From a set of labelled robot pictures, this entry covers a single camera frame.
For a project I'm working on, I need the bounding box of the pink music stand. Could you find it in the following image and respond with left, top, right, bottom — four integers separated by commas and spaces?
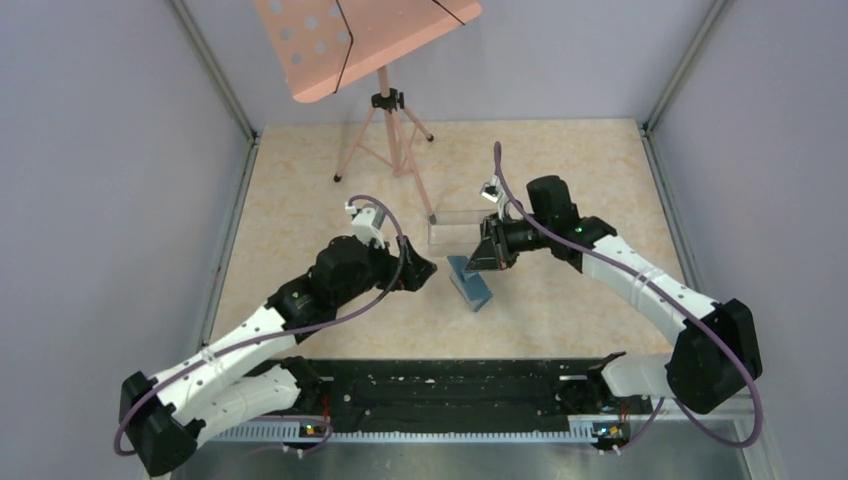
254, 0, 482, 223

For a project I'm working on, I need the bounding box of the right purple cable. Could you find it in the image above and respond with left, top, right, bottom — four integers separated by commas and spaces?
492, 141, 765, 458

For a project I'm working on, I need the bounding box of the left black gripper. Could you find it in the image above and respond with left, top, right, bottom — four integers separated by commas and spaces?
335, 232, 436, 307

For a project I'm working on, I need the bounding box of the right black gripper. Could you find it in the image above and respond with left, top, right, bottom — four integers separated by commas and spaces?
465, 210, 554, 272

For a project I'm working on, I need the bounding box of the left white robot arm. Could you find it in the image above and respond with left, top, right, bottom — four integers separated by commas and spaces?
114, 202, 438, 477

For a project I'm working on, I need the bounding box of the clear plastic box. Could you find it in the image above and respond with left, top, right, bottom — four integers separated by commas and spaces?
427, 209, 494, 257

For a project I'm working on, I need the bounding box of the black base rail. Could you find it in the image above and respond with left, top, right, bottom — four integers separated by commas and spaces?
275, 357, 653, 438

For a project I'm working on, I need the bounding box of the purple cable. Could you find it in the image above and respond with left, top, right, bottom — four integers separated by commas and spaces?
113, 194, 407, 458
492, 141, 765, 458

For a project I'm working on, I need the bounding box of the teal card holder wallet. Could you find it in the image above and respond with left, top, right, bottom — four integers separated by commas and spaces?
447, 255, 493, 313

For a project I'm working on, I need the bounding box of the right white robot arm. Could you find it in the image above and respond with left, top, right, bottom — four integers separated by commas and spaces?
467, 175, 763, 414

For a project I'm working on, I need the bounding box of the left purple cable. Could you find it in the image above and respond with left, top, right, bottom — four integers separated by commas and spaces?
113, 194, 407, 458

